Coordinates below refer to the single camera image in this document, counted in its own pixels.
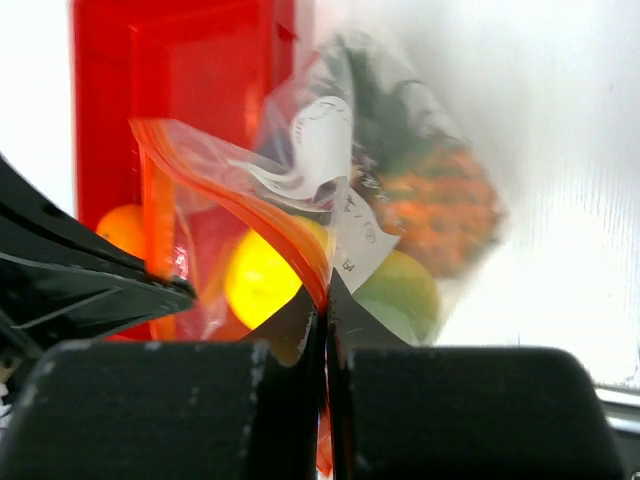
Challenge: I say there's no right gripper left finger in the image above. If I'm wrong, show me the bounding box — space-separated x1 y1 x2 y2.
1 291 320 479

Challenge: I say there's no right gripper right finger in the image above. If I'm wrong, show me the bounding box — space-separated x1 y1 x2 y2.
327 277 629 479

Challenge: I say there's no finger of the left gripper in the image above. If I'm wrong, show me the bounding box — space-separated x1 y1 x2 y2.
1 161 196 359

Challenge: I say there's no orange fruit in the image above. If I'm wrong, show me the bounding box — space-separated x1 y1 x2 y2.
95 204 145 258

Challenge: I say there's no green lime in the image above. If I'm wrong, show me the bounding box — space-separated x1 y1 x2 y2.
353 250 440 345

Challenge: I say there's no yellow pear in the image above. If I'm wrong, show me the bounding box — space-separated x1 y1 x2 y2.
223 218 304 331

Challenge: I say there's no clear zip top bag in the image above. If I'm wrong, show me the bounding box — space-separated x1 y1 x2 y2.
128 29 509 476

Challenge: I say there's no yellow pineapple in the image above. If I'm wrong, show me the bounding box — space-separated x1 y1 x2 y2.
322 34 502 278

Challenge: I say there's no red plastic tray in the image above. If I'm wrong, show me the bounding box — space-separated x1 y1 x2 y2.
69 0 301 344

